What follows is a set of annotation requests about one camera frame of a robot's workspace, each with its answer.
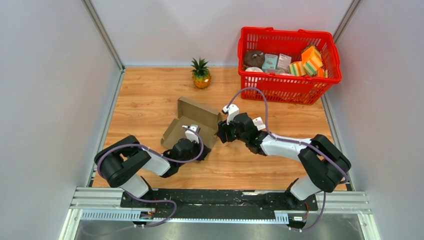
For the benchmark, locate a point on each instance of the aluminium corner rail right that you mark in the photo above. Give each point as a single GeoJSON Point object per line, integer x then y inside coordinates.
{"type": "Point", "coordinates": [347, 17]}

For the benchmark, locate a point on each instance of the red plastic basket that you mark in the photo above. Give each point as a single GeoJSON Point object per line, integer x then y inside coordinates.
{"type": "Point", "coordinates": [304, 90]}

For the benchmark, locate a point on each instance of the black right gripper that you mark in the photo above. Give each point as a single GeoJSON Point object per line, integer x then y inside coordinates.
{"type": "Point", "coordinates": [223, 129]}

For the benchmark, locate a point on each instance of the aluminium corner rail left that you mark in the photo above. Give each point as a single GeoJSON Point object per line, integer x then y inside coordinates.
{"type": "Point", "coordinates": [92, 12]}

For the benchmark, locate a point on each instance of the aluminium base frame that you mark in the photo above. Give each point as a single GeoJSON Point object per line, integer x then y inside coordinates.
{"type": "Point", "coordinates": [97, 213]}

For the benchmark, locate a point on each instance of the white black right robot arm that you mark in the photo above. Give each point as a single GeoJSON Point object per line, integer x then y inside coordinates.
{"type": "Point", "coordinates": [325, 165]}

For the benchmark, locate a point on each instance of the toy pineapple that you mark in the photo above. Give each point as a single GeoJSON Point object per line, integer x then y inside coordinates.
{"type": "Point", "coordinates": [201, 75]}

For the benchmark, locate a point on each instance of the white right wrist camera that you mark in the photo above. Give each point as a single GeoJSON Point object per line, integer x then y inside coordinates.
{"type": "Point", "coordinates": [231, 110]}

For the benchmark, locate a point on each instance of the aluminium corner rail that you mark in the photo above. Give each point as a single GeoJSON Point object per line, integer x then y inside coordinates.
{"type": "Point", "coordinates": [92, 12]}
{"type": "Point", "coordinates": [347, 17]}

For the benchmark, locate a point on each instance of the grey small box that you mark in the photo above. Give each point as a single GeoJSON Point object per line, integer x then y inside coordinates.
{"type": "Point", "coordinates": [283, 62]}

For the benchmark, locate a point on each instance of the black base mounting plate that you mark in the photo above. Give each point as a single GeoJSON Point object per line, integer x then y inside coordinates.
{"type": "Point", "coordinates": [221, 204]}

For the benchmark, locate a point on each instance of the small white paper packet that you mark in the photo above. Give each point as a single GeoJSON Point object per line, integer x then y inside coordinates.
{"type": "Point", "coordinates": [259, 123]}

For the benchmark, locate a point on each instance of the teal small box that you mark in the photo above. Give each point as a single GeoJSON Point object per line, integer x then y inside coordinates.
{"type": "Point", "coordinates": [270, 62]}

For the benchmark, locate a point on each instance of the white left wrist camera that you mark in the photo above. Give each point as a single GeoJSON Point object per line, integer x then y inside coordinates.
{"type": "Point", "coordinates": [192, 132]}

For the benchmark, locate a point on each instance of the brown round object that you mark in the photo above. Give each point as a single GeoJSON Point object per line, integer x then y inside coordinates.
{"type": "Point", "coordinates": [253, 58]}

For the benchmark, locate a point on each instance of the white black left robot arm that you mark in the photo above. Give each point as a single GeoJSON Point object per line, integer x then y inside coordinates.
{"type": "Point", "coordinates": [119, 163]}

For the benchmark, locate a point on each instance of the striped yellow green sponge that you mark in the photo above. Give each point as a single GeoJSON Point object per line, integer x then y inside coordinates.
{"type": "Point", "coordinates": [297, 69]}

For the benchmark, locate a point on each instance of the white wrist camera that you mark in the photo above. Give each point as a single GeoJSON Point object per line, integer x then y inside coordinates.
{"type": "Point", "coordinates": [231, 110]}
{"type": "Point", "coordinates": [192, 132]}

